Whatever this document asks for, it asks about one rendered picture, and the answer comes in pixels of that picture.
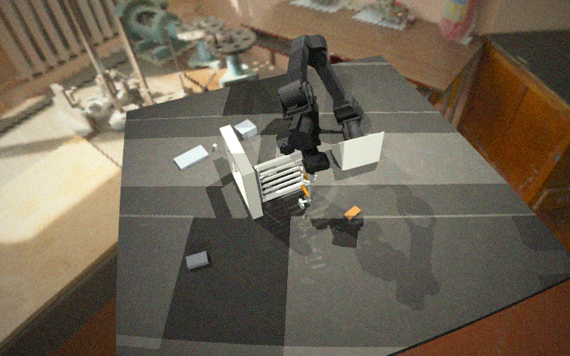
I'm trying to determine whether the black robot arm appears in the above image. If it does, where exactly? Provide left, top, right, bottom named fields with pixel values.
left=276, top=34, right=367, bottom=155

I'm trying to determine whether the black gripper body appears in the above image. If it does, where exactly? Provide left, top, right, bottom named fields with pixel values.
left=303, top=124, right=330, bottom=174

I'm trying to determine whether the small orange block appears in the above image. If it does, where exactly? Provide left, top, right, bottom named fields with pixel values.
left=344, top=206, right=361, bottom=221

